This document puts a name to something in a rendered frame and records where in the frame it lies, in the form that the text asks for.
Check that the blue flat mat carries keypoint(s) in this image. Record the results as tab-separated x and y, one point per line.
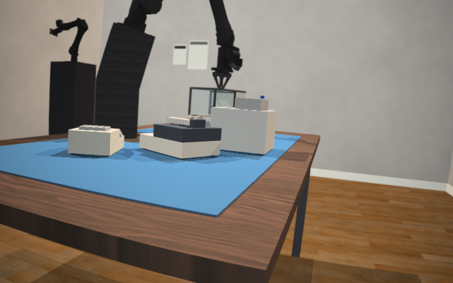
204	185

